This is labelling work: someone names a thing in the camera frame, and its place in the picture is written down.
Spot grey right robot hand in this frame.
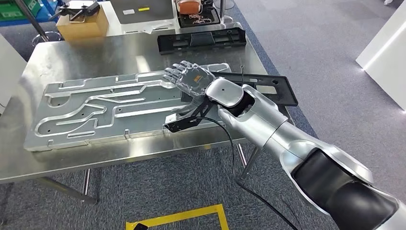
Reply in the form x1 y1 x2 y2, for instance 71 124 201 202
163 60 216 106

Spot black plastic plate part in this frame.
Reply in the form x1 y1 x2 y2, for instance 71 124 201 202
180 71 299 107

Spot stainless steel workbench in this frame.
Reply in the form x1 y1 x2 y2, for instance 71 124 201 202
0 22 295 206

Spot black tray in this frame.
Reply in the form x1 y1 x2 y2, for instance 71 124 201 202
176 0 221 29

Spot silver metal sheet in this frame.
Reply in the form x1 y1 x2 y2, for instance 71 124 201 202
109 0 174 25

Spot stamped silver metal panel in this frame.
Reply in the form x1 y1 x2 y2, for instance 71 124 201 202
23 63 232 152

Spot cardboard box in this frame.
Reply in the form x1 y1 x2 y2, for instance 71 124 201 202
56 4 110 41

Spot black clamp tool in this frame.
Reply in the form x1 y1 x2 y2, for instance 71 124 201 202
49 0 101 22

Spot yellow floor tape square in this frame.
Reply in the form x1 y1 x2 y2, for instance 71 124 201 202
125 204 230 230

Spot blue plastic crate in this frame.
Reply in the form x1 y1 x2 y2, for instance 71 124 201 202
0 0 64 28

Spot white cabinet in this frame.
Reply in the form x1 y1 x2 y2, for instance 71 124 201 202
356 9 406 112
0 33 28 115

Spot green plastic crate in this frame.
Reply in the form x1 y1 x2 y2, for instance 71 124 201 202
0 0 42 22

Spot black plastic bracket part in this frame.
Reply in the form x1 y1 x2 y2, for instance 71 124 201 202
158 27 248 55

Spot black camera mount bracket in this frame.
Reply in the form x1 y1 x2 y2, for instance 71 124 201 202
164 96 215 133

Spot copper chain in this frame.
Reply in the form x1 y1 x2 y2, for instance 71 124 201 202
190 13 214 25

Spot silver stanchion post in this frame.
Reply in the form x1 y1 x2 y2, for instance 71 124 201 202
218 0 235 24

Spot black cable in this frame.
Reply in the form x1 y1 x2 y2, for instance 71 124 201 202
196 116 299 230

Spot black stanchion post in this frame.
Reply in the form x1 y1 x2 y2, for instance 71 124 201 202
14 0 63 47

